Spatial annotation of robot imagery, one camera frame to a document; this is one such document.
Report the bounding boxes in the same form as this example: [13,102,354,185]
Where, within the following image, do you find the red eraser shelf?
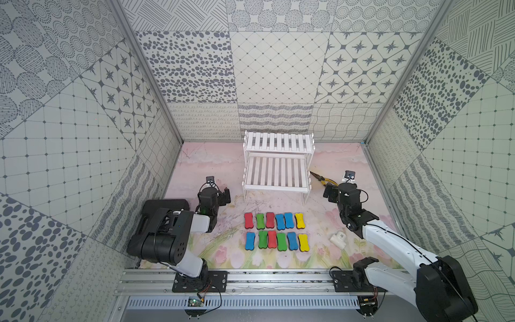
[268,231,278,249]
[244,213,254,229]
[266,212,275,229]

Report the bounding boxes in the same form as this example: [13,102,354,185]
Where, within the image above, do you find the green eraser shelf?
[258,230,268,249]
[256,213,266,230]
[276,233,288,252]

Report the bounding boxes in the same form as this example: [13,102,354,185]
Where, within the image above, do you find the yellow eraser shelf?
[297,234,310,252]
[295,213,306,229]

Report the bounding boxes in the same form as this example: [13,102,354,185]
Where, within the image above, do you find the blue eraser shelf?
[245,232,256,251]
[286,232,299,251]
[275,213,286,230]
[284,213,295,229]

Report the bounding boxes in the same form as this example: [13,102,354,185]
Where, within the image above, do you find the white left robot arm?
[127,186,231,284]

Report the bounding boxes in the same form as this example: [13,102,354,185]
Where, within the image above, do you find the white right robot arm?
[323,181,479,321]

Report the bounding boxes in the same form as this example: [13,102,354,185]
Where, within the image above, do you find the white slatted wooden shelf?
[242,131,315,203]

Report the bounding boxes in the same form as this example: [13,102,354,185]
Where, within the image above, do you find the yellow black pliers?
[310,171,337,186]

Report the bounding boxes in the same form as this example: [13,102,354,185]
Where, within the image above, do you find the small white box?
[329,231,347,250]

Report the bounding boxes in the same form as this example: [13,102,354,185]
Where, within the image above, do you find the black plastic case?
[136,199,190,233]

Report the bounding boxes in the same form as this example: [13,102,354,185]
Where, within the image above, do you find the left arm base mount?
[172,270,229,293]

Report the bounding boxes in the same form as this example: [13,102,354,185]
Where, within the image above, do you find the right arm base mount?
[329,266,386,293]

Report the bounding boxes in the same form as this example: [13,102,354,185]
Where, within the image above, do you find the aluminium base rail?
[114,264,416,316]

